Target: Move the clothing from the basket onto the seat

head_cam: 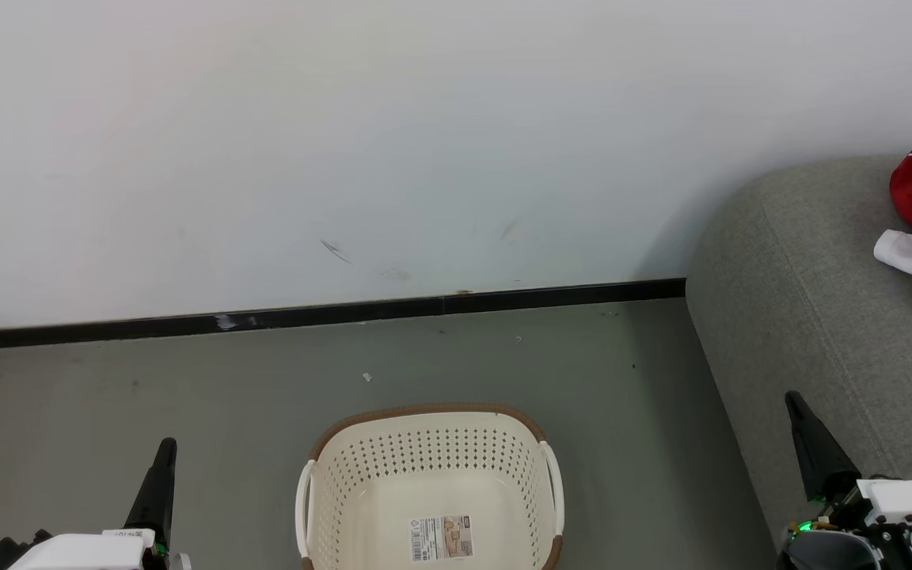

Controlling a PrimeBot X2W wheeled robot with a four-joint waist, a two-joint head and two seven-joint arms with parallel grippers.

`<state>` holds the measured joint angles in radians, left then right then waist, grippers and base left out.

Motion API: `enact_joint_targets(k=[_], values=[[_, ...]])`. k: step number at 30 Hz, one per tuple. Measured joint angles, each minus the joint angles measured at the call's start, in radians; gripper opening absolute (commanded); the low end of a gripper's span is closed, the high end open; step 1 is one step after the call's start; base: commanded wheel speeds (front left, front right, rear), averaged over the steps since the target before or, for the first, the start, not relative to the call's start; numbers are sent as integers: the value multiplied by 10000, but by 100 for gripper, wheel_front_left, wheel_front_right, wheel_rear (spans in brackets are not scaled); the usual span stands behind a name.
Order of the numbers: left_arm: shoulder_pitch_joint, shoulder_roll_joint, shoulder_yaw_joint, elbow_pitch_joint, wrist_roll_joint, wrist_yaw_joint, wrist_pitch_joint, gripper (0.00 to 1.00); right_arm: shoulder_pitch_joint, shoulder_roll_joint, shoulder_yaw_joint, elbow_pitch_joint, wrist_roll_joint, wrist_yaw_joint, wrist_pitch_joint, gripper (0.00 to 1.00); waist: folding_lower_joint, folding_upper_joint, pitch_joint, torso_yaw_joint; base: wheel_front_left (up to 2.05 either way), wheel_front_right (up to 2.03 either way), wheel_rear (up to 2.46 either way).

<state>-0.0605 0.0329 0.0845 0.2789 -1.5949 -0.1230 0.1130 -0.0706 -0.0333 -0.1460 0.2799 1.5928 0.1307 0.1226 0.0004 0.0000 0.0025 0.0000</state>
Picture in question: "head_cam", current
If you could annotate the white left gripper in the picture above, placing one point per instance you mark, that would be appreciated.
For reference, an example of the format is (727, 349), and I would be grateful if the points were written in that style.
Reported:
(92, 552)

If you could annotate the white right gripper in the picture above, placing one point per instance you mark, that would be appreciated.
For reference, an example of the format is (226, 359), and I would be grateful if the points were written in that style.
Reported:
(907, 499)

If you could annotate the cream plastic laundry basket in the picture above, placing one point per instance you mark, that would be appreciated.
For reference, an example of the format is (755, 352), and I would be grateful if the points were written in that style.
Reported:
(432, 491)

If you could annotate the printed basket label sticker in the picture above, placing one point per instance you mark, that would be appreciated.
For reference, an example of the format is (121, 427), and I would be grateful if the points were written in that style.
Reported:
(442, 538)

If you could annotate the grey fabric sofa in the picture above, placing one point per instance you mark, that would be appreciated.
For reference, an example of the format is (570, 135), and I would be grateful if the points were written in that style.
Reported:
(804, 317)

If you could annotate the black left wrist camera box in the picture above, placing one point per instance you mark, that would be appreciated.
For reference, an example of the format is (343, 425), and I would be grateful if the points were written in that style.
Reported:
(9, 554)

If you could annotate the black wall baseboard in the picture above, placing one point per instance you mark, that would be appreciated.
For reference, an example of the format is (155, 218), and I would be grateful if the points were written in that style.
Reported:
(266, 319)

